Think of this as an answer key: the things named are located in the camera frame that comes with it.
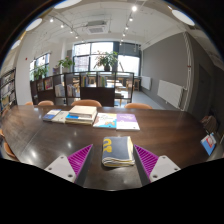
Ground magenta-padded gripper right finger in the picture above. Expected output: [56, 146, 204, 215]
[133, 144, 182, 186]

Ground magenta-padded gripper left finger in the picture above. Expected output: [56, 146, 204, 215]
[43, 143, 94, 187]

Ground grey towel with yellow print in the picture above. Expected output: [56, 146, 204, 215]
[101, 135, 136, 168]

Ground flat yellowish book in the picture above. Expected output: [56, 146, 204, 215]
[64, 119, 94, 126]

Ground thin white book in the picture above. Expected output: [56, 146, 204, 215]
[50, 110, 70, 124]

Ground blue and white book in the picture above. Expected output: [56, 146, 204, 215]
[65, 113, 95, 123]

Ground blue picture book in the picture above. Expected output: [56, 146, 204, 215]
[200, 132, 218, 157]

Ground blue cover book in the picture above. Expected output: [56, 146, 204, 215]
[42, 108, 63, 123]

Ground purple and white book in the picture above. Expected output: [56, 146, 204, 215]
[115, 113, 141, 132]

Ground large cream book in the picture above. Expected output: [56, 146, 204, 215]
[68, 105, 98, 119]

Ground white book with colourful picture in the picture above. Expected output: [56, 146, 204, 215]
[92, 112, 118, 130]

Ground orange chairs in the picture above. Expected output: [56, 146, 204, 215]
[0, 99, 154, 163]

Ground large white radiator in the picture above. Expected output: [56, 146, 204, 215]
[157, 79, 186, 109]

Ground curved dark shelf unit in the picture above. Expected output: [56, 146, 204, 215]
[29, 70, 135, 107]

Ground small white radiator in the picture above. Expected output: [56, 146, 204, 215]
[140, 75, 152, 91]

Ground potted plant by window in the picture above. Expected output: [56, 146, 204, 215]
[32, 64, 49, 81]

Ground small potted plant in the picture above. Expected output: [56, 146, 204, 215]
[58, 57, 76, 73]

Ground large potted plant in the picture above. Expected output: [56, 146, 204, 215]
[94, 50, 119, 72]

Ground ceiling air conditioner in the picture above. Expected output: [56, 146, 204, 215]
[85, 20, 108, 35]

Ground round ceiling lamps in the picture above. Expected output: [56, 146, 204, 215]
[11, 0, 196, 51]

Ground ceiling spotlights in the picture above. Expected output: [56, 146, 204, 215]
[48, 4, 139, 41]

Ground wall bookshelf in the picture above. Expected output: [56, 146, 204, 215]
[0, 68, 18, 114]

